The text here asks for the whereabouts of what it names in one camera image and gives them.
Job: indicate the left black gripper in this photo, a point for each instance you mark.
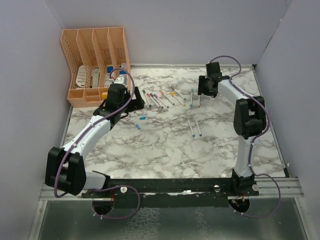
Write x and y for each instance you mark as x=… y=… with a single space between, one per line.
x=135 y=104

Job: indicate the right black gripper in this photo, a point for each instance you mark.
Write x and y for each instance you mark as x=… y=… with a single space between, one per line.
x=201 y=90

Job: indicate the teal cap marker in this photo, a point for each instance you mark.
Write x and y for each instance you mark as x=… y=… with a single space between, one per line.
x=191 y=97

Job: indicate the brown cap marker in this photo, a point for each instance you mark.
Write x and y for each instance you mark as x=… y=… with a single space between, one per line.
x=199 y=101

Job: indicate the light blue marker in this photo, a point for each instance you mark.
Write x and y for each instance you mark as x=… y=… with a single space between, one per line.
x=191 y=128

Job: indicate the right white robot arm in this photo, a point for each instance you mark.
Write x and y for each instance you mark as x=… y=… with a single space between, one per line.
x=249 y=119

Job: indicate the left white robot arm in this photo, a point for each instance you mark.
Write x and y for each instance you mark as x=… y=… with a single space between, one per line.
x=65 y=167

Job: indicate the pink cap marker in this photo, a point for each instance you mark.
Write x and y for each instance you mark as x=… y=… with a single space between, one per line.
x=153 y=101

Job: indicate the peach cap marker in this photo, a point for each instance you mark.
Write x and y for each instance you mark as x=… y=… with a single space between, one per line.
x=167 y=98

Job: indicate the yellow cap marker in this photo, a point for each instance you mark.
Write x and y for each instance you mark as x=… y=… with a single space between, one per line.
x=176 y=98

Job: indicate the yellow tape measure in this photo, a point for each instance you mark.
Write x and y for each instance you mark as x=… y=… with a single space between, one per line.
x=104 y=95

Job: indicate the grey cap marker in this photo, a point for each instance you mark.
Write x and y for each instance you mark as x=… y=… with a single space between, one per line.
x=178 y=93

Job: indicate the white red box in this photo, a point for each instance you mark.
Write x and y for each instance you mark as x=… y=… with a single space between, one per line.
x=124 y=68

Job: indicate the blue white box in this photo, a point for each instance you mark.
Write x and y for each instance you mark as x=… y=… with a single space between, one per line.
x=108 y=79

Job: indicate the white stapler package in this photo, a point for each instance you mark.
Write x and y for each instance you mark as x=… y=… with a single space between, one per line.
x=95 y=77

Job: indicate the peach plastic file organizer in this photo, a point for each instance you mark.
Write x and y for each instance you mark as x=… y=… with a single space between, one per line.
x=93 y=48

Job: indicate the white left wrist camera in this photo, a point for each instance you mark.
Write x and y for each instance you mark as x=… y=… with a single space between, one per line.
x=121 y=79

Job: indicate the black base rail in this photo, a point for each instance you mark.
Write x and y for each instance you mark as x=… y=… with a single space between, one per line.
x=173 y=192

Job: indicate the aluminium frame rail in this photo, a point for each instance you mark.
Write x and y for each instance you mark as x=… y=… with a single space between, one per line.
x=286 y=187

